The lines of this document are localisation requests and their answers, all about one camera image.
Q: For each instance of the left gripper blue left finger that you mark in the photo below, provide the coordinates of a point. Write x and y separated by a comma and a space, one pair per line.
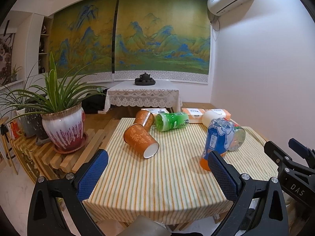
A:
45, 216

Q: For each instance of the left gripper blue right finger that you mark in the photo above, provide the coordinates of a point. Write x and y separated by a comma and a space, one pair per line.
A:
270, 215

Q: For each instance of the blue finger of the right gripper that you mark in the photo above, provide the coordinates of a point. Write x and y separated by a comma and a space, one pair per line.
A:
278, 156
306, 153

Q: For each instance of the red green label plastic cup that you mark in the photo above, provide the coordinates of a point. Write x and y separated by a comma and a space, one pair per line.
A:
239, 134

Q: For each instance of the near orange paper cup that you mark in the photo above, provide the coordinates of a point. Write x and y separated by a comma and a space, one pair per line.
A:
141, 140

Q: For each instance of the orange paper cup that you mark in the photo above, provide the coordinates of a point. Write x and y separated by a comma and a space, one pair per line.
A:
145, 118
141, 140

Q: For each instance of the green plastic tea cup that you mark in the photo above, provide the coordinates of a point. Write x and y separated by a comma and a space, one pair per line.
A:
168, 121

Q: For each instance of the far orange paper cup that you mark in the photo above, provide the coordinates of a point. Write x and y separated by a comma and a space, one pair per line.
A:
145, 118

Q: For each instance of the wooden slatted bench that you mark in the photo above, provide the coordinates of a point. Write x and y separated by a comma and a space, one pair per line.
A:
46, 161

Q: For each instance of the right orange tissue pack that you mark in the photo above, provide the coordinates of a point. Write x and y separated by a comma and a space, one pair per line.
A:
217, 113

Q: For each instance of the orange tissue pack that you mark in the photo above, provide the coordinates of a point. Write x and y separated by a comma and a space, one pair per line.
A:
194, 114
217, 113

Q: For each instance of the striped yellow tablecloth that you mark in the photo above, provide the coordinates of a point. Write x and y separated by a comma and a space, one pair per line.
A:
171, 187

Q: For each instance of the white red ceramic plant pot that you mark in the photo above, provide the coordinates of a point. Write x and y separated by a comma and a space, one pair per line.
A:
65, 128

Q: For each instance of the red pot saucer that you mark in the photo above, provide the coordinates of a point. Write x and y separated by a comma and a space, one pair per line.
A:
73, 149

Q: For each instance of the dark speckled plant pot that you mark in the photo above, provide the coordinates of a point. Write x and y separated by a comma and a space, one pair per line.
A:
35, 120

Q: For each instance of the left orange tissue pack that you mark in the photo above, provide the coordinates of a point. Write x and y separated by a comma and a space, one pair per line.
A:
194, 114

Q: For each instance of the green spider plant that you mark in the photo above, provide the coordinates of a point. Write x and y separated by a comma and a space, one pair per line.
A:
57, 95

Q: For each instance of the black bag on floor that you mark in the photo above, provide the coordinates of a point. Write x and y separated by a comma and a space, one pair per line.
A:
94, 103

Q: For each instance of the white labelled parcel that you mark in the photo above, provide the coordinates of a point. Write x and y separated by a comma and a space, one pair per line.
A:
156, 111

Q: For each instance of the white lace tablecloth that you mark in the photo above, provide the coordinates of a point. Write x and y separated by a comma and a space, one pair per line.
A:
164, 94

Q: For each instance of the dark teapot tray set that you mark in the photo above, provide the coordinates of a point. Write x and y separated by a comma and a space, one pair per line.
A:
144, 80

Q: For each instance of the right green landscape scroll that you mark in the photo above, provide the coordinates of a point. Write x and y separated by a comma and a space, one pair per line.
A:
169, 39

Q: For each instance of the green landscape scroll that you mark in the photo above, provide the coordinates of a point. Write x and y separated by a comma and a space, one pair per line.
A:
169, 39
81, 39

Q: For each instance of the left green landscape scroll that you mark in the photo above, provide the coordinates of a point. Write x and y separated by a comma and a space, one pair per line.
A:
81, 39

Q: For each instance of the floral wall painting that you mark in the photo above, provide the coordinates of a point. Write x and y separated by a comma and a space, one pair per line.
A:
6, 47

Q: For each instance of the wooden wall shelf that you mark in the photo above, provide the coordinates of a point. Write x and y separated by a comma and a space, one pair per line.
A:
43, 50

